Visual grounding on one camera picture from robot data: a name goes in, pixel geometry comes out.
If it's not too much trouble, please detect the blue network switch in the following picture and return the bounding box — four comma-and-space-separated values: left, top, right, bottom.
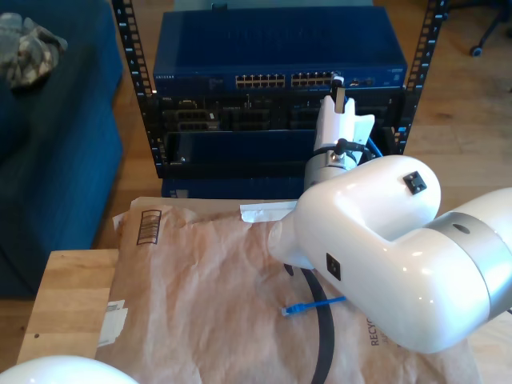
153, 8, 408, 94

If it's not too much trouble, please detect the camouflage cloth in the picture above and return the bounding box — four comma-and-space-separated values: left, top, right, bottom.
0, 11, 69, 90

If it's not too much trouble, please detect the black rack server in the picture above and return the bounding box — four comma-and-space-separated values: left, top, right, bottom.
144, 90, 406, 133

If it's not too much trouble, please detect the blue sofa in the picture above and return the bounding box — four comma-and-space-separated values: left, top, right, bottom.
0, 0, 124, 299

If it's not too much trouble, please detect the blue rack base panel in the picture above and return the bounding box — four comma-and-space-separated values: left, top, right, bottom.
162, 177, 307, 200

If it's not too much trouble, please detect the black camera cable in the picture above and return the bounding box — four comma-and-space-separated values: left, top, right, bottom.
314, 138, 367, 158

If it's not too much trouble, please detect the brown paper mailer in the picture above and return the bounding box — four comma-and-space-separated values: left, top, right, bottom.
90, 194, 486, 384

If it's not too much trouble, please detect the white shipping label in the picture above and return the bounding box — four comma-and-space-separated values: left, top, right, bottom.
98, 299, 129, 349

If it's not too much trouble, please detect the black rack frame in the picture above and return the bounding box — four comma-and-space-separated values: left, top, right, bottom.
111, 0, 450, 179

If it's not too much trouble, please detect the long white tape strip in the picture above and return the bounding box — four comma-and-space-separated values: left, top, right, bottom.
238, 199, 299, 224

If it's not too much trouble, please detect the blue network cable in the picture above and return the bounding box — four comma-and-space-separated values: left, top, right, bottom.
282, 70, 387, 318

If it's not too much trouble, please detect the black office chair base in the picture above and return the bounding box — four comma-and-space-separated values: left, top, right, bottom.
468, 0, 512, 58

